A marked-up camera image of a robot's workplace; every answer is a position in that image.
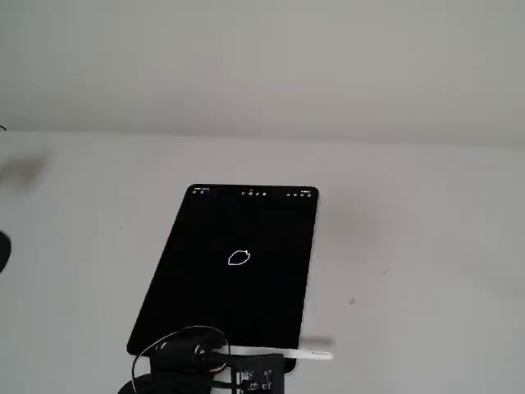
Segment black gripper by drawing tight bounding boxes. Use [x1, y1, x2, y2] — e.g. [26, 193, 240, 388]
[148, 328, 231, 394]

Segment black ipad tablet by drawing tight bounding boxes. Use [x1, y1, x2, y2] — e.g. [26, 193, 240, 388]
[126, 183, 320, 375]

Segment black round object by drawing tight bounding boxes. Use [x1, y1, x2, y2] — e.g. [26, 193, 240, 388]
[0, 231, 13, 274]

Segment thin black cable loop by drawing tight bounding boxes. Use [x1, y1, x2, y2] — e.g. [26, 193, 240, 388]
[130, 324, 230, 389]

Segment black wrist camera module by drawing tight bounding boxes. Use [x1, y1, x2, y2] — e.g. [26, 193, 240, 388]
[223, 352, 285, 394]

